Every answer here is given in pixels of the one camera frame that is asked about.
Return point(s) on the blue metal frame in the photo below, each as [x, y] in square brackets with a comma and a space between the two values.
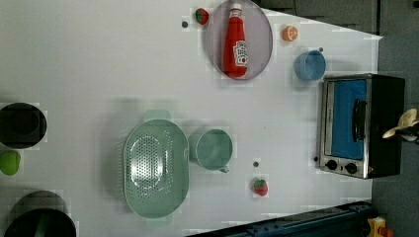
[346, 220]

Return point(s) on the blue bowl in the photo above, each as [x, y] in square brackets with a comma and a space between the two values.
[310, 66]

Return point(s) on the green measuring cup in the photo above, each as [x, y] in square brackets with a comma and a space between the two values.
[211, 149]

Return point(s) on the black bowl with green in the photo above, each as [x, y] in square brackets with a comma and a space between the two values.
[42, 222]

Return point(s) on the peeled toy banana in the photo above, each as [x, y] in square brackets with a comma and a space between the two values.
[409, 118]

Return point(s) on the red ketchup bottle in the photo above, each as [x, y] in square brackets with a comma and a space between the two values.
[235, 55]

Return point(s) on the grey oval plate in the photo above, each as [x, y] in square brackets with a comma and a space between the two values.
[258, 32]

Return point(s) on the black round base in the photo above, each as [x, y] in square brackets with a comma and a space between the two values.
[22, 125]

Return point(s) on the green colander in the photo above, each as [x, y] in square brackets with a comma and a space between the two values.
[156, 166]

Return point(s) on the black toaster oven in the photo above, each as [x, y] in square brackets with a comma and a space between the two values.
[356, 111]

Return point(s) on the orange slice toy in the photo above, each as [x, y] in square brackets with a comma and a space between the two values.
[290, 33]

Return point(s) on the green lime toy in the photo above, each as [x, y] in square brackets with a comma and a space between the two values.
[10, 162]

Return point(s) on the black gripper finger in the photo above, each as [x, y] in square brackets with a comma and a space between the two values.
[410, 134]

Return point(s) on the yellow red toy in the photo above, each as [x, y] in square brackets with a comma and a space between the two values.
[378, 228]

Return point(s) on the red strawberry toy by plate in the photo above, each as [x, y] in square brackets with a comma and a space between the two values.
[202, 16]

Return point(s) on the red strawberry toy near oven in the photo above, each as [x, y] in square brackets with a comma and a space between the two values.
[260, 187]

